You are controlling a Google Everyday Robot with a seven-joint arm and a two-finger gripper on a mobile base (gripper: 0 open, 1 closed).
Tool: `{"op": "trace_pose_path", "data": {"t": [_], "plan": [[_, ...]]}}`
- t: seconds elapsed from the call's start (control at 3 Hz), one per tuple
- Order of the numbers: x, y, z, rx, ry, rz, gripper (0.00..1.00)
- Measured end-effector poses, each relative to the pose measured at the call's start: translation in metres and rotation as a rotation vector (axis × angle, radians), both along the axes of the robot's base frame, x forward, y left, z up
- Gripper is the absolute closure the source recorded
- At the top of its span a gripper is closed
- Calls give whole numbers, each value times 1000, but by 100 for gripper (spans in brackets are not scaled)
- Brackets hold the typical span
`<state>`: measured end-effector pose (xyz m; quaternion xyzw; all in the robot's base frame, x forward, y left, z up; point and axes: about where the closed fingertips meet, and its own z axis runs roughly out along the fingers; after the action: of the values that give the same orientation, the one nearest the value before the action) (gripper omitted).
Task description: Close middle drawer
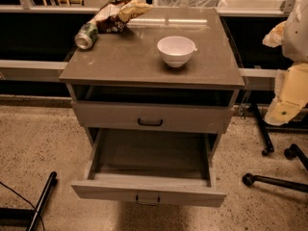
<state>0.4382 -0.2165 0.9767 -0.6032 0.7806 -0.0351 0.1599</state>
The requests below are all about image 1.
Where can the drawer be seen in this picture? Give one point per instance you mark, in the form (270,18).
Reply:
(151,168)
(139,116)

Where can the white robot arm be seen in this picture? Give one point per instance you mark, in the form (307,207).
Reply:
(291,85)

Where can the grey drawer cabinet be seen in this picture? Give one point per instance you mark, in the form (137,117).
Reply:
(127,67)

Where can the white bowl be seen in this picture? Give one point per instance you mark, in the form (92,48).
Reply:
(176,51)

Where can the green soda can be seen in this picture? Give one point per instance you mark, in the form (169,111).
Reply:
(86,36)

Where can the crumpled chip bag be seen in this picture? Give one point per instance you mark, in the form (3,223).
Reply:
(113,17)

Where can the black stand leg left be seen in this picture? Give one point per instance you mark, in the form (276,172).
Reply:
(28,218)

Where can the wire mesh basket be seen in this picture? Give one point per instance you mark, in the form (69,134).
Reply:
(190,3)

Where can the metal railing frame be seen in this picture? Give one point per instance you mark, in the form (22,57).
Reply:
(28,28)

